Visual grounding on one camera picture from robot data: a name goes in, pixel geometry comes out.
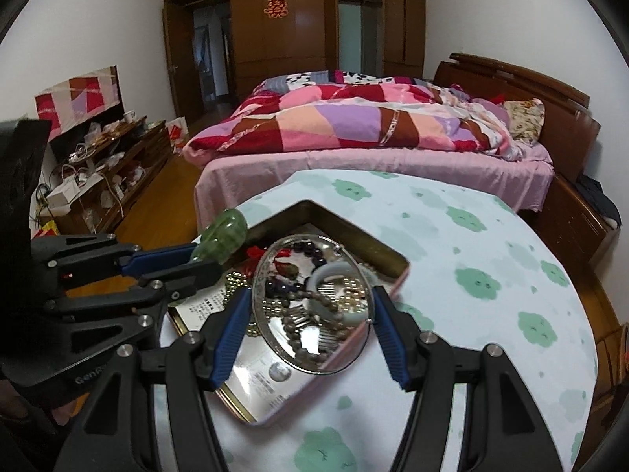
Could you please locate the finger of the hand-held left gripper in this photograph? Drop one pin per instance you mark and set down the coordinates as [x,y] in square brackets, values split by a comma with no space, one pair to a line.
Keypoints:
[157,258]
[191,275]

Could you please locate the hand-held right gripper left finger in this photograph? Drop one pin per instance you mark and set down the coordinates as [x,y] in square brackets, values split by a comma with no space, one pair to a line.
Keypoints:
[231,337]

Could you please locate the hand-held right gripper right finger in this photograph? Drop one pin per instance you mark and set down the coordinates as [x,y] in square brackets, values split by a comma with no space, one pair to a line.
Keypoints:
[392,344]

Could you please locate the green jade bangle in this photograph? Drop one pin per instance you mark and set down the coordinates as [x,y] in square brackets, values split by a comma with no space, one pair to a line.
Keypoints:
[227,221]

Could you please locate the red knot ornament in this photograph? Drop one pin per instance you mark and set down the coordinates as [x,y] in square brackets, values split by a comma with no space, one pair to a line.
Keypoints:
[255,253]

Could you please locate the small silver framed mirror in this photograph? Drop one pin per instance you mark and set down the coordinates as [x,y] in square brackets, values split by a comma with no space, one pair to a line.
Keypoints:
[314,337]

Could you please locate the pink metal tin box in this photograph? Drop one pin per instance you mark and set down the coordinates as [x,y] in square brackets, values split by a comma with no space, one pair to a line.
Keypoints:
[354,237]

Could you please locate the white printed paper card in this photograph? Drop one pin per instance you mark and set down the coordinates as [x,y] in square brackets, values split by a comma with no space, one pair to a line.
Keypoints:
[265,386]

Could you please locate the white cardboard box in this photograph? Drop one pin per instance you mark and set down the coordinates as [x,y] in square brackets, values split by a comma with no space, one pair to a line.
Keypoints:
[64,192]

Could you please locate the wooden media cabinet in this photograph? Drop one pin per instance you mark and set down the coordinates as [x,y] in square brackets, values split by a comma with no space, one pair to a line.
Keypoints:
[132,167]

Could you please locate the red and white bag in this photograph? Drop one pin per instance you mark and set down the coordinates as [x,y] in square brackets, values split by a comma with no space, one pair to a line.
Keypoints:
[178,132]

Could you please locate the white cup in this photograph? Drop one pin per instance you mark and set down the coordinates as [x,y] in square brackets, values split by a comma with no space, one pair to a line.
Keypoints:
[128,117]

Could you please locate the bed with pink sheet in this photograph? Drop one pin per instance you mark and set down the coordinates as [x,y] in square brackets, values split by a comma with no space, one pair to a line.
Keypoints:
[393,177]

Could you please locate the patchwork cover cloth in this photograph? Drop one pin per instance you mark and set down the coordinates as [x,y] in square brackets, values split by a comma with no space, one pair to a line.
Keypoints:
[78,101]

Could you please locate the wooden nightstand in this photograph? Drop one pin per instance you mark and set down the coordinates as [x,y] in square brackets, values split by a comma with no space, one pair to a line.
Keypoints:
[570,226]

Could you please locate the patchwork quilt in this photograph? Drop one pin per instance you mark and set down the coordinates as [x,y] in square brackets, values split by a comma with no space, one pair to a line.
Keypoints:
[344,118]

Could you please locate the dark clothes pile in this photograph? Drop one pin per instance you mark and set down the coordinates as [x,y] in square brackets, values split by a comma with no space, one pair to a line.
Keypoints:
[597,201]

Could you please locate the brown wooden wardrobe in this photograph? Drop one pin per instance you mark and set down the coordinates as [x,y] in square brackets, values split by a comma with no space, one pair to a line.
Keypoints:
[304,44]

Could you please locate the floral pillow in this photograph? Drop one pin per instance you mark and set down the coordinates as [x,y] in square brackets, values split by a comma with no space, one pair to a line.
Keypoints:
[525,120]

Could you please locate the red paper decoration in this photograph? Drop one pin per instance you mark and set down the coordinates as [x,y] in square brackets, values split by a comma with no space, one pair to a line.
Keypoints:
[275,8]

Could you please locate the wooden headboard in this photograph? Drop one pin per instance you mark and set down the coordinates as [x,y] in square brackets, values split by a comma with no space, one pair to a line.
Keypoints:
[540,88]

